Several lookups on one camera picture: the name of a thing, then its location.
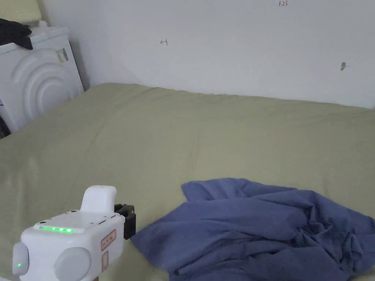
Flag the white washing machine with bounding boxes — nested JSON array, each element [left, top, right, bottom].
[[0, 20, 85, 138]]

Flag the blue shirt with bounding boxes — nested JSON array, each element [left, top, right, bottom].
[[130, 178, 375, 281]]

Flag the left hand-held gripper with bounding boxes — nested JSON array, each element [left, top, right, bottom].
[[11, 185, 137, 281]]

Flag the bed with pale green sheet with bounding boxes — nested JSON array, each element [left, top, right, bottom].
[[0, 83, 375, 281]]

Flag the black garment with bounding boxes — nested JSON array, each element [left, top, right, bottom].
[[0, 18, 33, 50]]

